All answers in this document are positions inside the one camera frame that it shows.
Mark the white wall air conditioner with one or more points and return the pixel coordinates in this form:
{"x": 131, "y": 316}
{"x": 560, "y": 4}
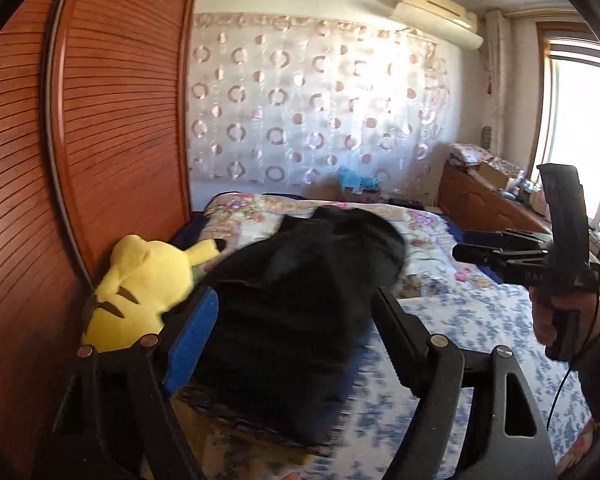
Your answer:
{"x": 430, "y": 5}

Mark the wooden louvered wardrobe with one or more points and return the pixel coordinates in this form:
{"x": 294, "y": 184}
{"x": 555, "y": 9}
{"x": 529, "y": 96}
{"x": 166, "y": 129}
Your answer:
{"x": 105, "y": 110}

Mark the yellow plush toy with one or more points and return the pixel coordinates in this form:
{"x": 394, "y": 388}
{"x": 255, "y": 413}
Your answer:
{"x": 135, "y": 285}

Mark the sheer circle-patterned curtain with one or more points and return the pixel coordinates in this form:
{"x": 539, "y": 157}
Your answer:
{"x": 305, "y": 110}

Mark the wooden framed window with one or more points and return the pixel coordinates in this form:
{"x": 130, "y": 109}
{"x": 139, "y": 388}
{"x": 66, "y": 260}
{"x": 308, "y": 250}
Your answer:
{"x": 570, "y": 120}

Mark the dark wall remote holder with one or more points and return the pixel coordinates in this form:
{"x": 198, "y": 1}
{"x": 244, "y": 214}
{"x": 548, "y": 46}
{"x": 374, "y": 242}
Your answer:
{"x": 486, "y": 137}

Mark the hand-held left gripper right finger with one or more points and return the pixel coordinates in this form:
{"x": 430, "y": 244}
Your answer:
{"x": 405, "y": 340}

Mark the white patterned window curtain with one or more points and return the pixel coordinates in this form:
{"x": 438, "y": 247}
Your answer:
{"x": 497, "y": 85}

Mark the blue floral bed sheet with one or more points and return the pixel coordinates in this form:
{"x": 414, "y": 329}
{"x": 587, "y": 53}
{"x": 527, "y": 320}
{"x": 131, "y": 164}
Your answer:
{"x": 480, "y": 320}

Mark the floral printed cloth pile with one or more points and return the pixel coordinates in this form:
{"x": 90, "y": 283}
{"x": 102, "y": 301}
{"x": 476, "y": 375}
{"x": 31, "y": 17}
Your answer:
{"x": 467, "y": 152}

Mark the wooden side cabinet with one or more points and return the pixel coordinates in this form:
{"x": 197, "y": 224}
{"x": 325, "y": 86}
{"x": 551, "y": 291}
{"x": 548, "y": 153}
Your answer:
{"x": 475, "y": 200}

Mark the black printed t-shirt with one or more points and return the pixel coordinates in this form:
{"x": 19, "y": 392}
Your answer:
{"x": 290, "y": 310}

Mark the teal toy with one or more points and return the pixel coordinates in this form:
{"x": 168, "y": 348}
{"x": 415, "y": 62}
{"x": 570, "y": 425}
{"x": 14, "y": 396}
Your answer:
{"x": 355, "y": 180}

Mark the navy folded garment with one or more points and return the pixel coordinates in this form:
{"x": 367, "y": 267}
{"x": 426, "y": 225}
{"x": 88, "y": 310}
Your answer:
{"x": 337, "y": 400}

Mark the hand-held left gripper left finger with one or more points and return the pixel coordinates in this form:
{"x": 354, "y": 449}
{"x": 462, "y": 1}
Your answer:
{"x": 190, "y": 340}

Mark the pink floral blanket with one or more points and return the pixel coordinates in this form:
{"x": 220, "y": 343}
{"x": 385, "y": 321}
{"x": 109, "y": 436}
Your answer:
{"x": 245, "y": 215}

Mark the person's right hand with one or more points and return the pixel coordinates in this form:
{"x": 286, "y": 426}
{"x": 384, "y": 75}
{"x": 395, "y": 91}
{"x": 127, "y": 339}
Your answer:
{"x": 542, "y": 320}

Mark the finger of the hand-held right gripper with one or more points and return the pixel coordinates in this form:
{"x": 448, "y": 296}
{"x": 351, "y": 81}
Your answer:
{"x": 505, "y": 239}
{"x": 500, "y": 260}

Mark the cardboard box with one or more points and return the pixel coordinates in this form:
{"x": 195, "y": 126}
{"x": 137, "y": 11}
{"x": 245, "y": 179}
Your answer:
{"x": 492, "y": 174}

